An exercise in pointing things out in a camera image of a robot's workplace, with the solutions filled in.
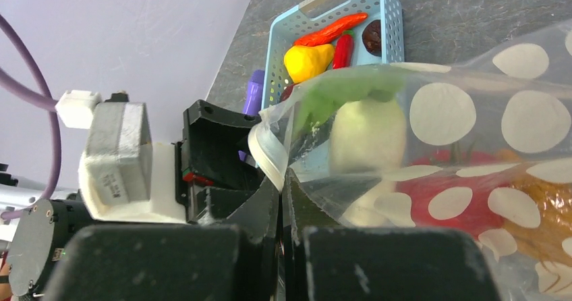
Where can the clear polka dot zip bag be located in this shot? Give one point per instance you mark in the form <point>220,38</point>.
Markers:
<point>508,107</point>

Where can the orange toy carrot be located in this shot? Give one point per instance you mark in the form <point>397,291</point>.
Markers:
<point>331,32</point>

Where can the white toy radish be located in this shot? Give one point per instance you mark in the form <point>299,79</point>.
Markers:
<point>364,128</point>

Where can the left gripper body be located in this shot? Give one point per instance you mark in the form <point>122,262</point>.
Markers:
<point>39,243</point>

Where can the dark plum toy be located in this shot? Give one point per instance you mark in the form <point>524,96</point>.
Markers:
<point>372,38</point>

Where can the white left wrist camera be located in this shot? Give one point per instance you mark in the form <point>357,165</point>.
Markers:
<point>123,175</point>

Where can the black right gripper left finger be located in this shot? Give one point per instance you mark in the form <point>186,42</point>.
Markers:
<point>235,259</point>

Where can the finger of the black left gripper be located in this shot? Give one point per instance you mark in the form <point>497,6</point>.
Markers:
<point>213,205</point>
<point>210,146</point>

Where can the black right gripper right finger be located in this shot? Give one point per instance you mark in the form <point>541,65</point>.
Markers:
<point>324,261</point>

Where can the purple toy eggplant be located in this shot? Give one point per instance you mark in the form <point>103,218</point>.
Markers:
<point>254,93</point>

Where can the yellow toy pear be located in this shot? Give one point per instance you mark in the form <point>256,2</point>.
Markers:
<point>308,62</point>

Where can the orange toy food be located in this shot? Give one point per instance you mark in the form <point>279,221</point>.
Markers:
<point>537,213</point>

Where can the red toy chili pepper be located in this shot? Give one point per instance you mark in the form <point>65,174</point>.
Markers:
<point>343,50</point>

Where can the dark red toy beet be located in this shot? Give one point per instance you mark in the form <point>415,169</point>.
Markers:
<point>287,92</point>

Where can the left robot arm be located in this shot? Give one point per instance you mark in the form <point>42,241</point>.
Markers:
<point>13,209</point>

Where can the light blue plastic basket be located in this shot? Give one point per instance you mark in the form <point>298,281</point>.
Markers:
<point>312,15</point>

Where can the red toy tomato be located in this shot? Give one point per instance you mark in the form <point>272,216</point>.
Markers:
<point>445,199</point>

